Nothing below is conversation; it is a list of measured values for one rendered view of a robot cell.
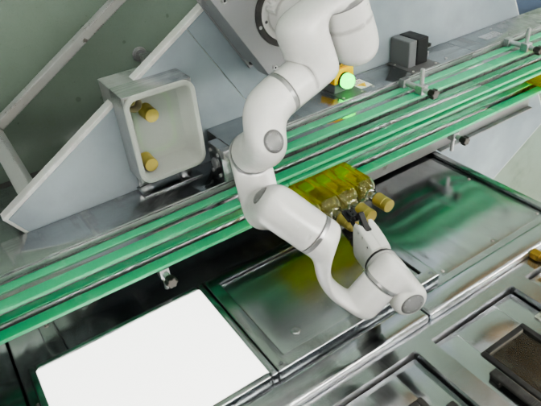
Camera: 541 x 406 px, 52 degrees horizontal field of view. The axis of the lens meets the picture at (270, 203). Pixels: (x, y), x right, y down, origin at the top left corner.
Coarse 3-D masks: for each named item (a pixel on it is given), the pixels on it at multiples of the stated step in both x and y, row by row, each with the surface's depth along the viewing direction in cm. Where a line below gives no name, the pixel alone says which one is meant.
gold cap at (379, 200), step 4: (376, 196) 138; (380, 196) 138; (384, 196) 138; (372, 200) 139; (376, 200) 138; (380, 200) 137; (384, 200) 136; (388, 200) 136; (392, 200) 136; (376, 204) 138; (380, 204) 137; (384, 204) 136; (388, 204) 136; (392, 204) 137; (380, 208) 137; (384, 208) 136; (388, 208) 137; (392, 208) 138
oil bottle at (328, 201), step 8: (296, 184) 144; (304, 184) 143; (312, 184) 143; (304, 192) 141; (312, 192) 140; (320, 192) 140; (328, 192) 140; (320, 200) 137; (328, 200) 137; (336, 200) 137; (328, 208) 136; (328, 216) 137
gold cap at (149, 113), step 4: (144, 104) 130; (148, 104) 130; (144, 108) 129; (148, 108) 128; (152, 108) 128; (140, 112) 130; (144, 112) 128; (148, 112) 128; (152, 112) 128; (156, 112) 129; (144, 116) 128; (148, 116) 128; (152, 116) 129; (156, 116) 129; (148, 120) 129; (152, 120) 129
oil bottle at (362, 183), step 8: (328, 168) 149; (336, 168) 148; (344, 168) 147; (352, 168) 147; (344, 176) 144; (352, 176) 144; (360, 176) 143; (368, 176) 143; (352, 184) 142; (360, 184) 141; (368, 184) 141; (360, 192) 141; (360, 200) 142; (368, 200) 143
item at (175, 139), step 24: (144, 96) 122; (168, 96) 134; (192, 96) 129; (144, 120) 133; (168, 120) 137; (192, 120) 134; (144, 144) 136; (168, 144) 140; (192, 144) 140; (144, 168) 136; (168, 168) 136
